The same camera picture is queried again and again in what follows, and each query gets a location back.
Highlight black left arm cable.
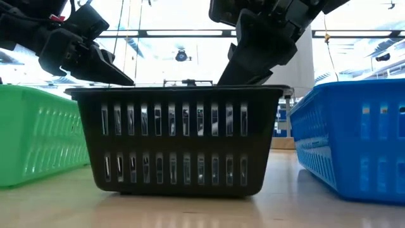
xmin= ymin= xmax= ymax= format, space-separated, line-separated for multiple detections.
xmin=68 ymin=0 xmax=94 ymax=16

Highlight black dome ceiling camera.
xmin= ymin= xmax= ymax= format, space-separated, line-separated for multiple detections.
xmin=175 ymin=49 xmax=193 ymax=63

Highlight black overhead frame beam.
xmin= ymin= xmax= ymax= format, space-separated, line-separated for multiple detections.
xmin=96 ymin=29 xmax=405 ymax=39

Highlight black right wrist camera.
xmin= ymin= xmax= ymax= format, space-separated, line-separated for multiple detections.
xmin=208 ymin=0 xmax=251 ymax=28

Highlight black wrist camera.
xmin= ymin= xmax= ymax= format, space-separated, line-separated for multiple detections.
xmin=208 ymin=0 xmax=251 ymax=28
xmin=65 ymin=3 xmax=110 ymax=44

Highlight green plastic basket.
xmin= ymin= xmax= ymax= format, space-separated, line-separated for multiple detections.
xmin=0 ymin=84 xmax=91 ymax=188

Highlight black plastic basket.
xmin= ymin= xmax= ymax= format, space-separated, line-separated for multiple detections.
xmin=64 ymin=84 xmax=291 ymax=198

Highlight blue storage bin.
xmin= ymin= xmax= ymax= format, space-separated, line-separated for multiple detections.
xmin=273 ymin=106 xmax=289 ymax=137

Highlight thin black hanging cable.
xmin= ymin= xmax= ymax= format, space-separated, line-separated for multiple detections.
xmin=109 ymin=0 xmax=125 ymax=86
xmin=134 ymin=0 xmax=143 ymax=84

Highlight yellow hanging cable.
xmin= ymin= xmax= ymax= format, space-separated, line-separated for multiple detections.
xmin=322 ymin=14 xmax=339 ymax=82

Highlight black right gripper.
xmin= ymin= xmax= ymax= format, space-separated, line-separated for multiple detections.
xmin=217 ymin=0 xmax=328 ymax=86

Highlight blue plastic basket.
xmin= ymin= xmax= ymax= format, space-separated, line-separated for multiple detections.
xmin=287 ymin=78 xmax=405 ymax=205

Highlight thin yellow hanging cord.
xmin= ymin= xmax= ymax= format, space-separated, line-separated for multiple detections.
xmin=122 ymin=0 xmax=132 ymax=73

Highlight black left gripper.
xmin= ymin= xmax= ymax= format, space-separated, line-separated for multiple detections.
xmin=38 ymin=28 xmax=135 ymax=87

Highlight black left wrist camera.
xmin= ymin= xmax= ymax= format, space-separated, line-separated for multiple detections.
xmin=65 ymin=3 xmax=110 ymax=44

